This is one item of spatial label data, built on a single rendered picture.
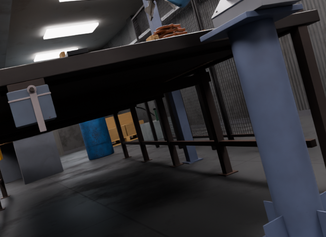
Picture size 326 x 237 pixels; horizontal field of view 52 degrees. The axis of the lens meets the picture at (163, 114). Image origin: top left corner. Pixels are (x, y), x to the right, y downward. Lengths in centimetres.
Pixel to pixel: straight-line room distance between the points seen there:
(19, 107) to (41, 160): 504
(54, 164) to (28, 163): 44
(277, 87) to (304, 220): 48
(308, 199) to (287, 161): 15
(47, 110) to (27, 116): 6
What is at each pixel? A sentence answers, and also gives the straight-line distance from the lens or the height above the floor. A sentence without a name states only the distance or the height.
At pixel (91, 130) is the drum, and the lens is 670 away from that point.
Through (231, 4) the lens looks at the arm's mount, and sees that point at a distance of 125.
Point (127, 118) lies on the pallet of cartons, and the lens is 928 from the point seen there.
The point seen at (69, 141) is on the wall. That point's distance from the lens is 1135.
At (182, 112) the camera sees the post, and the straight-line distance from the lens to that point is 353.
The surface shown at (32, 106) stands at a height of 77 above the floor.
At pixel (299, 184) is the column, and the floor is 26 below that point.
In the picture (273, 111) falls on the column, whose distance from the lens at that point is 123.
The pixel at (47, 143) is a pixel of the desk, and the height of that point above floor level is 57.
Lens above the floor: 65
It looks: 1 degrees down
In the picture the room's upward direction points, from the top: 15 degrees counter-clockwise
